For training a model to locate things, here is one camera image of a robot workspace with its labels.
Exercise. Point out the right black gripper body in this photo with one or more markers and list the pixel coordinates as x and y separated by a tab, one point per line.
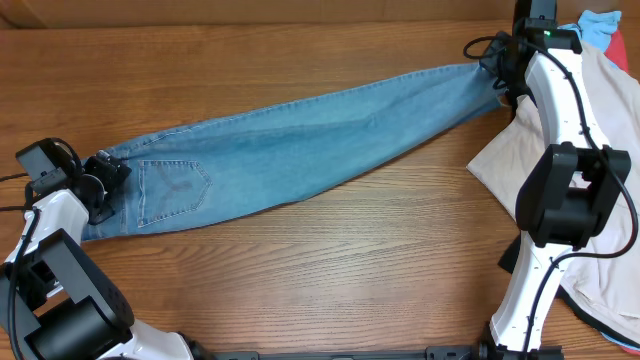
501	70

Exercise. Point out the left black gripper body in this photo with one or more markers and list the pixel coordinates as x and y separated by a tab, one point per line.
103	179

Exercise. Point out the light blue denim jeans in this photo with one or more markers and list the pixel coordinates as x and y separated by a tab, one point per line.
220	169

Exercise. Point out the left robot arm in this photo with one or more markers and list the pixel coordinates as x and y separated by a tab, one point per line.
56	303

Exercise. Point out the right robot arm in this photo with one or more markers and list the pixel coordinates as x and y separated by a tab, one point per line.
569	195

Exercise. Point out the light blue shirt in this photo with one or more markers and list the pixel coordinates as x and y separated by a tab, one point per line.
596	28

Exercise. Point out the red garment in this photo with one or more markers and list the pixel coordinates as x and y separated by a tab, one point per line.
616	52

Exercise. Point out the cardboard backboard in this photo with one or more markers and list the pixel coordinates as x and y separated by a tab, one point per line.
64	14

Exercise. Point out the black garment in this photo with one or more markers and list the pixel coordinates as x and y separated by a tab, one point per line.
508	261

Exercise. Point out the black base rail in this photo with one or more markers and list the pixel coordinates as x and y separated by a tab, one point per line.
458	352

